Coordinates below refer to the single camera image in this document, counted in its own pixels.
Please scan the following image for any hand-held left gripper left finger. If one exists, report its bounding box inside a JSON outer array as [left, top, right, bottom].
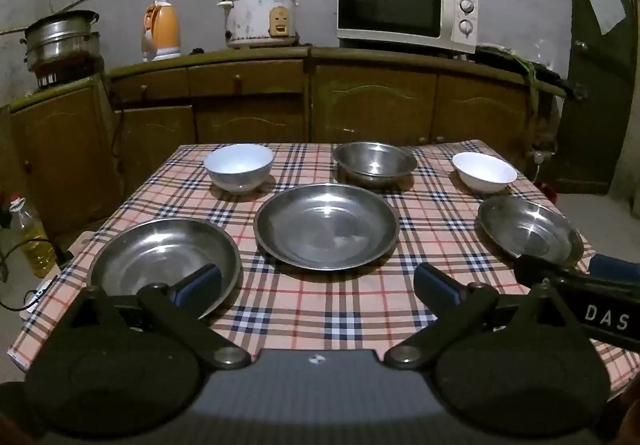
[[65, 262, 252, 371]]

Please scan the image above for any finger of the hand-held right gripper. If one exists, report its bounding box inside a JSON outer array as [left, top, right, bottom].
[[587, 254, 640, 282], [514, 254, 591, 287]]

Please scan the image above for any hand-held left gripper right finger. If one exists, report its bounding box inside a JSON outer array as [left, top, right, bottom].
[[384, 262, 576, 370]]

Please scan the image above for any large white bowl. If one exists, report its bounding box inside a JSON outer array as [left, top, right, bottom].
[[203, 144, 275, 195]]

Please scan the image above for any deep steel bowl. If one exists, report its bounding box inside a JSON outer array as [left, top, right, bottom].
[[332, 142, 418, 189]]

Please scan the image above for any small steel plate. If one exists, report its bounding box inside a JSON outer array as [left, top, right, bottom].
[[475, 196, 586, 268]]

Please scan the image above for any plaid tablecloth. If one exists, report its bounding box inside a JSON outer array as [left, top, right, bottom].
[[7, 140, 640, 372]]

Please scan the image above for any small white bowl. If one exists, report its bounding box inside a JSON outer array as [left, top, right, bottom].
[[452, 152, 518, 193]]

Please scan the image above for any large steel plate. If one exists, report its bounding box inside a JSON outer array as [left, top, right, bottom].
[[253, 184, 400, 272]]

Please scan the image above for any dark green door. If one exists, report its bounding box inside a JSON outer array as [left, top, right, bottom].
[[557, 0, 640, 196]]

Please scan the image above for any white power strip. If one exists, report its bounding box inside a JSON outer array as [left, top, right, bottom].
[[20, 274, 62, 317]]

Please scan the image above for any cooking oil bottle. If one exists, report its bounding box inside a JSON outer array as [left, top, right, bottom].
[[9, 195, 57, 278]]

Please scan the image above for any wooden kitchen cabinet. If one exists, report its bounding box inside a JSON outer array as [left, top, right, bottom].
[[0, 46, 566, 246]]

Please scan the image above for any induction cooker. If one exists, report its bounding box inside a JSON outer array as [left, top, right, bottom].
[[32, 59, 103, 91]]

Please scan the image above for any orange electric kettle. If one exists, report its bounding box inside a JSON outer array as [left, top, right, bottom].
[[141, 2, 182, 62]]

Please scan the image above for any white rice cooker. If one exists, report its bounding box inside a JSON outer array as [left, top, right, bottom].
[[217, 0, 299, 49]]

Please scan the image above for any white microwave oven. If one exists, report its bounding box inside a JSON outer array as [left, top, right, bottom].
[[336, 0, 479, 55]]

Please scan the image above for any steel steamer pot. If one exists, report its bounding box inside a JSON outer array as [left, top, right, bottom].
[[20, 10, 103, 73]]

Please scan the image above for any black cable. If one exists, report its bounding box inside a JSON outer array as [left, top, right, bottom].
[[0, 212, 31, 313]]

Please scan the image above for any green rope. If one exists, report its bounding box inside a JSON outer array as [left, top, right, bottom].
[[502, 49, 543, 118]]

